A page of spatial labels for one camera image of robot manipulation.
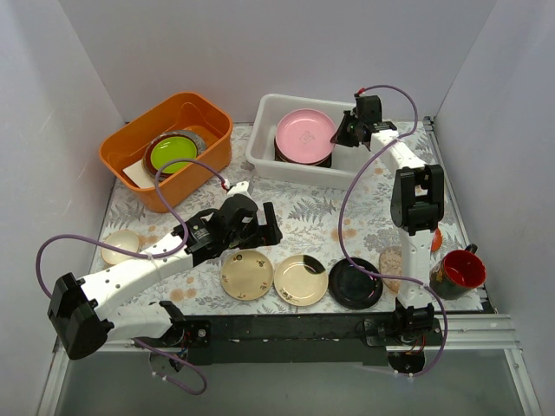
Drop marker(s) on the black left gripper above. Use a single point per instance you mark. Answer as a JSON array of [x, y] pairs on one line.
[[264, 230]]

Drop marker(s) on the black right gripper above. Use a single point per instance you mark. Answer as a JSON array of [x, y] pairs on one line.
[[347, 130]]

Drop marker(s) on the black floral rectangular plate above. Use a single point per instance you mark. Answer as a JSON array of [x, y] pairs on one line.
[[326, 163]]

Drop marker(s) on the cream floral plate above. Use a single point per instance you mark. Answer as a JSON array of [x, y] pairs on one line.
[[246, 275]]

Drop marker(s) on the red rimmed grey plate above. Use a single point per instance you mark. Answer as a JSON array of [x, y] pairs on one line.
[[305, 151]]

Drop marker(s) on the cream plate with green patch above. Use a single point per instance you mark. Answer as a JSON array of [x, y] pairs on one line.
[[301, 280]]

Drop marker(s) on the black round plate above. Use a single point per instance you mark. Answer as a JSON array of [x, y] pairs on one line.
[[352, 288]]

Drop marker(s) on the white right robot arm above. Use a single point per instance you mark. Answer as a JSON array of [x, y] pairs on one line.
[[416, 208]]

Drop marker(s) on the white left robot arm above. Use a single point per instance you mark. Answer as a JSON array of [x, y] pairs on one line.
[[113, 287]]

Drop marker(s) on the white plastic bin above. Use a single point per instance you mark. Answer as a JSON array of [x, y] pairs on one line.
[[346, 161]]

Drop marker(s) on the dark red plate in bin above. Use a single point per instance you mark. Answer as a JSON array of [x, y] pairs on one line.
[[200, 143]]

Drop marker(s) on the orange plastic bin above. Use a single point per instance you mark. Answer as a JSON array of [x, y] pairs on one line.
[[182, 111]]

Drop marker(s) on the white square plate in bin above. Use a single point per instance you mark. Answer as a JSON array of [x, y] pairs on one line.
[[139, 176]]

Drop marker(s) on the floral table mat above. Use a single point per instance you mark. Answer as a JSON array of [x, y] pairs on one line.
[[308, 219]]

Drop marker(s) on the pink speckled glass plate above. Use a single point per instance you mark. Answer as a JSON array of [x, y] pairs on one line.
[[390, 264]]

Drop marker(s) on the lime green plate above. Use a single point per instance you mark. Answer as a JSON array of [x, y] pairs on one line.
[[172, 148]]

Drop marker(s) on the red small bowl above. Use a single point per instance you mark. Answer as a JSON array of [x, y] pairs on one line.
[[437, 240]]

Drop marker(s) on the small cream bowl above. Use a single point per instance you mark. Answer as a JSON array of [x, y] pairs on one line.
[[122, 239]]

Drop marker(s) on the black skull mug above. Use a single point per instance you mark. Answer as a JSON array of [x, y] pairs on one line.
[[457, 273]]

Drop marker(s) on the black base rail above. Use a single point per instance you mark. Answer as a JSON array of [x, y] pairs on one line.
[[282, 333]]

